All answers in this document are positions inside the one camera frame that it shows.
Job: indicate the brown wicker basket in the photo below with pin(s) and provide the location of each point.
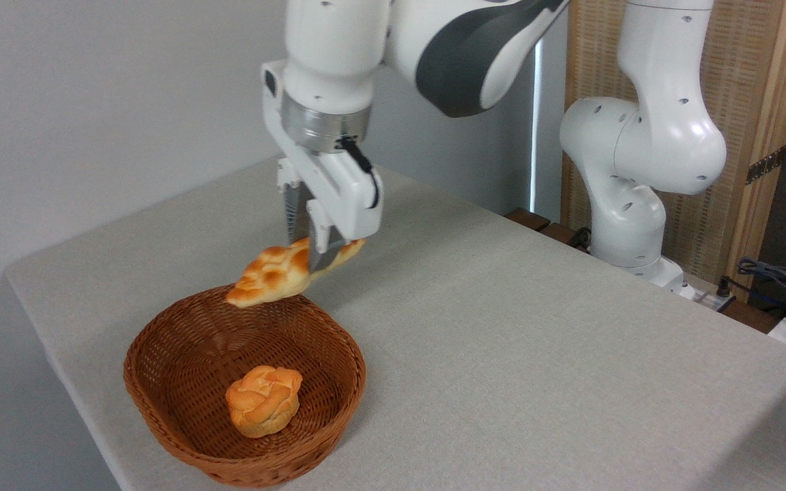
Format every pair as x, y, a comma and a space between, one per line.
195, 354

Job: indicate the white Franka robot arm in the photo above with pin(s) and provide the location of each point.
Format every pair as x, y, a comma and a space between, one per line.
331, 48

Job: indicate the long braided bread loaf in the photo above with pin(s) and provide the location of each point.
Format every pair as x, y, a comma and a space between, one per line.
270, 273

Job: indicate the metal screen hinge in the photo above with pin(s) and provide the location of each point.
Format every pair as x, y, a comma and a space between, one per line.
765, 165

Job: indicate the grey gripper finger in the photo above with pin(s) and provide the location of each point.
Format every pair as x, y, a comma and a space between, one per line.
323, 256
295, 215

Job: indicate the round bread roll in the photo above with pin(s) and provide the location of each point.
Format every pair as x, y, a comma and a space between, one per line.
263, 402

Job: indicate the bright vertical light strip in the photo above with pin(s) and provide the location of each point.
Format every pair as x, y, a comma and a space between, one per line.
537, 136

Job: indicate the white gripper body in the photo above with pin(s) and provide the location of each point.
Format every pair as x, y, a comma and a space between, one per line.
345, 198

